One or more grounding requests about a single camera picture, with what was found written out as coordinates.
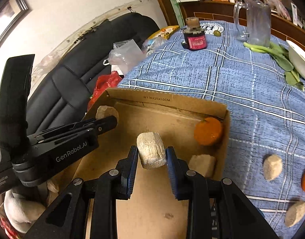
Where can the red plastic bag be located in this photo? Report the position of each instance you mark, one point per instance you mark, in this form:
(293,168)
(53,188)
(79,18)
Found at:
(103,82)

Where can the dark jar with pink label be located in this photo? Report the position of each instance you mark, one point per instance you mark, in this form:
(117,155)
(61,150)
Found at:
(194,35)

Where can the yellow snack package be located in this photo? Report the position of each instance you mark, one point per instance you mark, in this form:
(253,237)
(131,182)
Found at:
(165,32)

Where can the brown cardboard tray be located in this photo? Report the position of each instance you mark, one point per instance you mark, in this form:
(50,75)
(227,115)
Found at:
(152,121)

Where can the green leafy vegetable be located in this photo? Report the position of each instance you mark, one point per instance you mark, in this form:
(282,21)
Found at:
(281,56)

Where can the beige sponge chunk on table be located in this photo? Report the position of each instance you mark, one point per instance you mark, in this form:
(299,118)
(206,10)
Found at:
(272,167)

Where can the clear plastic bag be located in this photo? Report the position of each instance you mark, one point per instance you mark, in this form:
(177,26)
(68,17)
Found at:
(124,56)

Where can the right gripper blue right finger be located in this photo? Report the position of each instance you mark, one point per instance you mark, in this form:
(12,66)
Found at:
(177,169)

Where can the blue plaid tablecloth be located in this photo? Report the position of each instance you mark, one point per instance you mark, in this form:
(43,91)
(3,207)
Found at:
(267,116)

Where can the clear glass mug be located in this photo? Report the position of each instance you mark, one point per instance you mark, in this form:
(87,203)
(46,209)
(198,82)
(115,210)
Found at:
(258,17)

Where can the beige sponge chunk tray corner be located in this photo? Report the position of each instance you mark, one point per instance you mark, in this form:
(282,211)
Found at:
(105,111)

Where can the left gloved hand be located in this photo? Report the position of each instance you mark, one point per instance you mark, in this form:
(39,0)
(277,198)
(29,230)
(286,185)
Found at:
(24,205)

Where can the small green olive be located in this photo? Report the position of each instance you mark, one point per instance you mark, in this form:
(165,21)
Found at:
(217,33)

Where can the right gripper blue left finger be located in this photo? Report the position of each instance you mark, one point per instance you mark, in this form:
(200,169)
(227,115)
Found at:
(126,174)

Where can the beige sponge chunk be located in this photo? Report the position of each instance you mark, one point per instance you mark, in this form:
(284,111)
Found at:
(151,150)
(272,167)
(294,214)
(203,164)

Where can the black leather sofa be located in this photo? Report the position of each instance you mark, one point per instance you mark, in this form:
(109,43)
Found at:
(63,95)

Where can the white bowl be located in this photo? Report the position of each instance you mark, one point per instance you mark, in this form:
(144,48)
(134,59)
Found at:
(297,57)

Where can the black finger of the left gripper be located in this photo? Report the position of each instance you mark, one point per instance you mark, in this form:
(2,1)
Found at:
(74,130)

